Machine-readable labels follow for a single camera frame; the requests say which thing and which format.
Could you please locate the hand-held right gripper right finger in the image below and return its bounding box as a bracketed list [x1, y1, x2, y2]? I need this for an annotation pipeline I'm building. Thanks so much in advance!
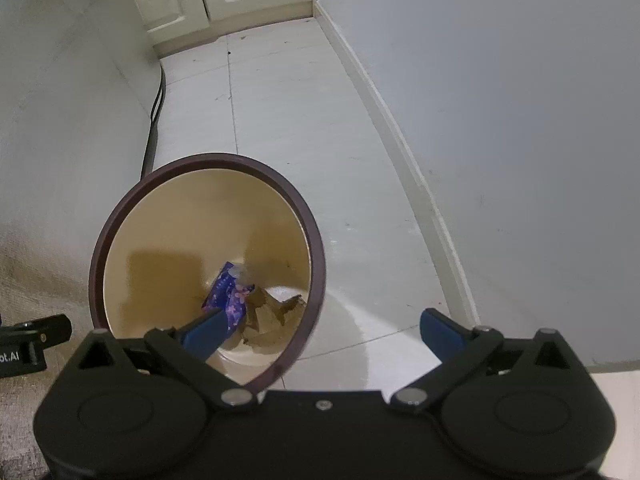
[390, 308, 590, 416]

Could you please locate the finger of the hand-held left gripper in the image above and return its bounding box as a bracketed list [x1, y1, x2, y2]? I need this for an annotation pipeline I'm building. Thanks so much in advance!
[0, 314, 72, 348]

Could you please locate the brown rimmed trash bin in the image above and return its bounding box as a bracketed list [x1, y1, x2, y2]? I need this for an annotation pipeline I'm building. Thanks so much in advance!
[89, 152, 327, 395]

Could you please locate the black cable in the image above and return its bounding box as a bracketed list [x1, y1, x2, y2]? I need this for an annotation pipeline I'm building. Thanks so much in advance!
[140, 65, 167, 181]

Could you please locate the torn brown paper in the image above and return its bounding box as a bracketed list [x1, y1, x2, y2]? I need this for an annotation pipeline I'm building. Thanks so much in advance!
[242, 287, 307, 352]

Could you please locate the blue floral wrapper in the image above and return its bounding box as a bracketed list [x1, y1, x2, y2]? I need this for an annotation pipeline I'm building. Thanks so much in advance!
[201, 261, 257, 335]

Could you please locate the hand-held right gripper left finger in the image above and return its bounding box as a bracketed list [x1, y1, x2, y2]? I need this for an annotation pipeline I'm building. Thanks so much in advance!
[75, 308, 257, 412]

